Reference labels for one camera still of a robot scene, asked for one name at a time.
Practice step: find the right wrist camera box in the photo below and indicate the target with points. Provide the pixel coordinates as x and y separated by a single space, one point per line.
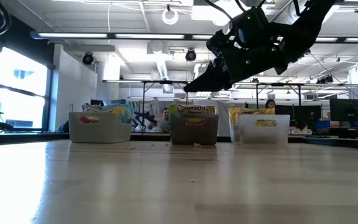
217 42

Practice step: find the black aluminium table frame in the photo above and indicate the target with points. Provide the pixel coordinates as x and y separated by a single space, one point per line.
26 137

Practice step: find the black computer monitor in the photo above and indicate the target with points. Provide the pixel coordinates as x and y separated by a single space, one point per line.
348 109
309 113

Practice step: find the round black ceiling camera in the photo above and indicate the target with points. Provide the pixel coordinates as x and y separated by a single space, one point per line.
88 58
190 55

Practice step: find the person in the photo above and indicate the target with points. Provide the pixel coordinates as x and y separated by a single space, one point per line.
165 119
270 103

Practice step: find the black metal table frame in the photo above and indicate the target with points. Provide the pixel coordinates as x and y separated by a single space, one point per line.
257 93
144 93

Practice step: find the black ceiling light rail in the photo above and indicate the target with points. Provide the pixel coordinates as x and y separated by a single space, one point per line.
73 35

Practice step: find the background black robot arm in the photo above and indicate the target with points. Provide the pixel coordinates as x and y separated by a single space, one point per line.
145 117

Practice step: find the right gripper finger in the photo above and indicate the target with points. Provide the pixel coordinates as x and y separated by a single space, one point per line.
210 81

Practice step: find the grey translucent plastic bin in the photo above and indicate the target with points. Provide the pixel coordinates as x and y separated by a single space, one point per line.
197 137

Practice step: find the black track spotlight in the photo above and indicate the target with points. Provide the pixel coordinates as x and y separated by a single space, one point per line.
325 79

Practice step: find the white plastic bin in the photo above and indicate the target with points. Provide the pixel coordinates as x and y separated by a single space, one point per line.
104 132

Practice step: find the large window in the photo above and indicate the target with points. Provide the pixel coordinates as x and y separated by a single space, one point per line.
17 93

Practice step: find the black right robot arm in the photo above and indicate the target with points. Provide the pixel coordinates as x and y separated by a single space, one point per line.
306 25

